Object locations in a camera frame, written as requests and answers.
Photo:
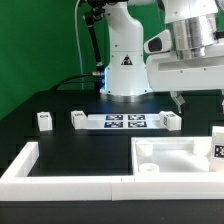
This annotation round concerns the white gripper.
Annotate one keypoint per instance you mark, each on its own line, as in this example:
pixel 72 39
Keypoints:
pixel 166 73

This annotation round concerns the white square tabletop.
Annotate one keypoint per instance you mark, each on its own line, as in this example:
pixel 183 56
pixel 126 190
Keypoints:
pixel 155 155

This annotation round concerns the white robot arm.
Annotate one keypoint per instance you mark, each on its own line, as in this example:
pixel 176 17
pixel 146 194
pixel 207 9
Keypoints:
pixel 188 56

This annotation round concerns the white sheet with markers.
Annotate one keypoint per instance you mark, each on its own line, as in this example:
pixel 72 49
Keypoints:
pixel 123 121

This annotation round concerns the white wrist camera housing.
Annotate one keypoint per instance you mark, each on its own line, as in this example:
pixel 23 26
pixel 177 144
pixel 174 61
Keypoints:
pixel 160 44

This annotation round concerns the white U-shaped obstacle frame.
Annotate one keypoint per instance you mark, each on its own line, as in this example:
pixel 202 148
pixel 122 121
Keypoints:
pixel 17 185

